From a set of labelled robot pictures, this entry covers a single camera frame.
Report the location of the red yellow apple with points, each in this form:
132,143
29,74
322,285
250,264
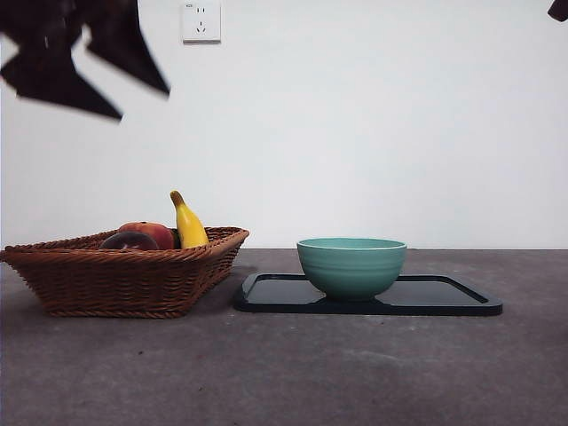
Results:
162,235

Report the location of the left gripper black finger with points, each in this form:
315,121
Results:
57,84
128,49

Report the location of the white wall socket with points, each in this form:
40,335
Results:
201,22

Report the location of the teal bowl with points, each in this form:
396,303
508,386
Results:
350,270

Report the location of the dark rectangular tray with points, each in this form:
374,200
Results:
421,295

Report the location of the dark purple plum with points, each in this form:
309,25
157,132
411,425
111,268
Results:
128,242

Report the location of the brown wicker basket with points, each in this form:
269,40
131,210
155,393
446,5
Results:
120,284

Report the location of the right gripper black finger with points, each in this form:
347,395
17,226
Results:
560,9

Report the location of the yellow banana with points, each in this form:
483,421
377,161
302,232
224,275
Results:
191,226

